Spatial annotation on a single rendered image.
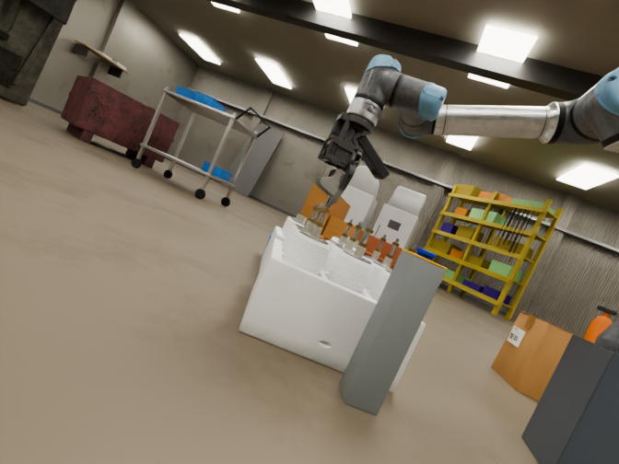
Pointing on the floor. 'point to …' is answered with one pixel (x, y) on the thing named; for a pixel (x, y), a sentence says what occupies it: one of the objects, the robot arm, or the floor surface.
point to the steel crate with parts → (116, 120)
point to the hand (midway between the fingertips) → (332, 203)
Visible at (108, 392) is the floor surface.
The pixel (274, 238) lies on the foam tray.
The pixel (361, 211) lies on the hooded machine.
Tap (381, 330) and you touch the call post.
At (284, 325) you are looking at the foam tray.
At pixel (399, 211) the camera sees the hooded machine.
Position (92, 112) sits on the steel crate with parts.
